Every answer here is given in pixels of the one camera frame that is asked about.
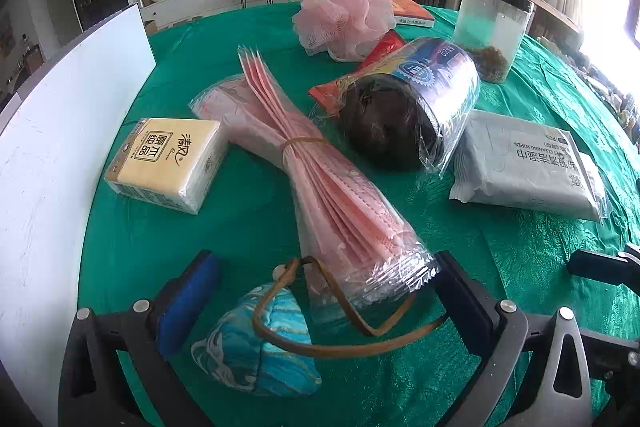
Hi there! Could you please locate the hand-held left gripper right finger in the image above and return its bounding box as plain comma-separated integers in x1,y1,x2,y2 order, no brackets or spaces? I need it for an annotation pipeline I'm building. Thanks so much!
434,251,593,427

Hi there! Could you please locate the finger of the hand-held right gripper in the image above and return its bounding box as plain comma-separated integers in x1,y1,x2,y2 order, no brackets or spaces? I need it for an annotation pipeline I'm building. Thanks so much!
582,329,640,408
567,243,640,293

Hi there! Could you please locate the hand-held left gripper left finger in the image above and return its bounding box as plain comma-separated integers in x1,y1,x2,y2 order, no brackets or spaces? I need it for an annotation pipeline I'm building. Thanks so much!
59,249,223,427

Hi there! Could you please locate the blue patterned pouch with strap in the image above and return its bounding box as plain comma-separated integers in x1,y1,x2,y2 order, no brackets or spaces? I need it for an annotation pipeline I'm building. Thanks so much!
191,256,448,397

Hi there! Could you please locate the pink face masks pack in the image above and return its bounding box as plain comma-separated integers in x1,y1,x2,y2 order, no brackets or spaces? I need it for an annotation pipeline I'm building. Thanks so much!
189,46,440,323

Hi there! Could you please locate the white box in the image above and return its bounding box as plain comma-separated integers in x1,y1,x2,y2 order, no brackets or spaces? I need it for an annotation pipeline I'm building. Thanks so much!
0,3,158,408

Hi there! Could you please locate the dark cylindrical can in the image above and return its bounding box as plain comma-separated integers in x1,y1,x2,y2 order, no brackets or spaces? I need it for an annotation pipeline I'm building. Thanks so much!
309,38,482,178

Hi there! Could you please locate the pink mesh bath loofah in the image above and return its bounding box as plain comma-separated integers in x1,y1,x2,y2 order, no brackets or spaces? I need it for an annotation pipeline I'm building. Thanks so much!
292,0,397,62

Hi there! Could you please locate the green tablecloth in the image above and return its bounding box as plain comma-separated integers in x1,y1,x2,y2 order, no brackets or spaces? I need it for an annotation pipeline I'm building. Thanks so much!
77,2,640,427

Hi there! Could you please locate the grey wet wipes pack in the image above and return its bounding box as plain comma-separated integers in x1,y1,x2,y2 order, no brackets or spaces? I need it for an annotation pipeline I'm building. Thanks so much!
448,109,608,223

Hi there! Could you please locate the yellow tissue pack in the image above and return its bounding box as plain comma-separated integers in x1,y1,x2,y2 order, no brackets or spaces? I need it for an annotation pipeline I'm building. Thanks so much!
104,117,230,215

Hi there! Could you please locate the clear jar with black lid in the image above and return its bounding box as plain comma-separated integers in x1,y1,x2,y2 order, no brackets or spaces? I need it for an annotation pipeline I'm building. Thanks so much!
452,0,536,84

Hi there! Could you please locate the red foil packet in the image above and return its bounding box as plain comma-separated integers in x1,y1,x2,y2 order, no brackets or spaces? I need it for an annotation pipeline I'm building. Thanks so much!
308,30,408,118

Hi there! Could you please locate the orange book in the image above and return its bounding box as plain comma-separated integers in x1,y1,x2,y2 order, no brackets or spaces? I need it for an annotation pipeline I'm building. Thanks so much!
300,0,436,29

